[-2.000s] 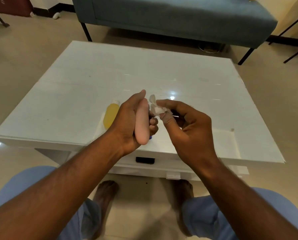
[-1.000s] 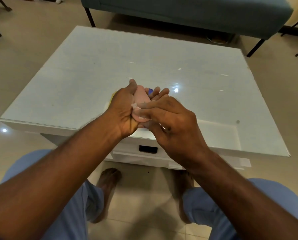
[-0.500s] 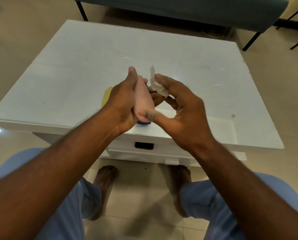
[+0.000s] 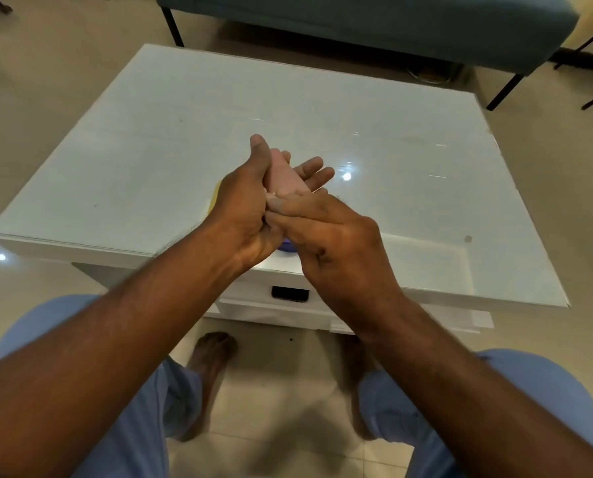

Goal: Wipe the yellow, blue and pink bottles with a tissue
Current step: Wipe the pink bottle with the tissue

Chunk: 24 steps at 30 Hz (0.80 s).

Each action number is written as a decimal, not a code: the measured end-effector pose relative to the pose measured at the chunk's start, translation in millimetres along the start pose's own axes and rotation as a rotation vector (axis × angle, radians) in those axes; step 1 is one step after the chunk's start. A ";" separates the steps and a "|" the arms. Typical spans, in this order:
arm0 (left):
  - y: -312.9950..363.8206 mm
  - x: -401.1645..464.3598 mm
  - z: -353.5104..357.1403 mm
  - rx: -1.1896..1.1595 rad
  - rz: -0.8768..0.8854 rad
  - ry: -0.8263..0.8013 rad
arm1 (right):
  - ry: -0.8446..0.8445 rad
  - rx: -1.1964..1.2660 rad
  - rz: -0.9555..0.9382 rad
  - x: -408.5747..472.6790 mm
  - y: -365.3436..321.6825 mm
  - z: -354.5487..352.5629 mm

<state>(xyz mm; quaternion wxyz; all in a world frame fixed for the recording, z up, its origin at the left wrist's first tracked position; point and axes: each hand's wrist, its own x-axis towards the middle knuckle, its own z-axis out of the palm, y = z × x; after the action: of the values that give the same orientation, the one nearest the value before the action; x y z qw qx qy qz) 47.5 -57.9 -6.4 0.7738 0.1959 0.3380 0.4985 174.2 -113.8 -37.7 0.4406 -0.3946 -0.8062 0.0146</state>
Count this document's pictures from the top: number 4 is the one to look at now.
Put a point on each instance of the person's right hand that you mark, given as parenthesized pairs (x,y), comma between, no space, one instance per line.
(351,263)

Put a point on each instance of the person's left hand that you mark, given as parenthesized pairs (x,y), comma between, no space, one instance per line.
(239,218)

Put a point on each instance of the person's left little finger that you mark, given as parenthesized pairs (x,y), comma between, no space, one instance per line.
(322,191)

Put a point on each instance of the person's left thumb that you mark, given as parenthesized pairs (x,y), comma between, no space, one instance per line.
(260,159)

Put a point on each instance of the person's right fingers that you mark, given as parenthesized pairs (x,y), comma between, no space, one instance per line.
(301,221)

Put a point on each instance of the person's left middle finger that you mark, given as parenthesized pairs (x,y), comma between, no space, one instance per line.
(309,166)

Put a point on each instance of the pink clay lump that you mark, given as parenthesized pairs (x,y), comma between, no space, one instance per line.
(284,179)

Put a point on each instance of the person's right forearm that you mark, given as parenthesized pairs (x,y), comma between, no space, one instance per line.
(451,393)

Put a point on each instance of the person's left forearm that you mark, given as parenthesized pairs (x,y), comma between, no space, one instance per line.
(102,343)

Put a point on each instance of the purple round object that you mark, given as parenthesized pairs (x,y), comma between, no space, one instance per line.
(287,246)

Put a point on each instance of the yellow flat object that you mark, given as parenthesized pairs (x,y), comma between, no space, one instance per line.
(214,199)

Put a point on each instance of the white glass-topped coffee table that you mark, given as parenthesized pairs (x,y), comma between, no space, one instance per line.
(176,144)

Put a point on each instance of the white table drawer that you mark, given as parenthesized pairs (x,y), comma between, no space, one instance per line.
(249,298)

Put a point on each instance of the round metal dish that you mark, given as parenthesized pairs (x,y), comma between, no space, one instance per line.
(431,74)

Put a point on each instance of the person's right foot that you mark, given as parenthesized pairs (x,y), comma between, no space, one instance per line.
(358,365)

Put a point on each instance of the person's foot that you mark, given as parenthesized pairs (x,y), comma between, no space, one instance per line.
(211,353)
(358,365)

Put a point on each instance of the teal upholstered bench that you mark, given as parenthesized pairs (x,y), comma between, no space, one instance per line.
(376,24)

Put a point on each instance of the person's left foot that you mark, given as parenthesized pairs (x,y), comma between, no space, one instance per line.
(211,353)

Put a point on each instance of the blue trousers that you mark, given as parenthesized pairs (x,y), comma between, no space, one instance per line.
(525,383)

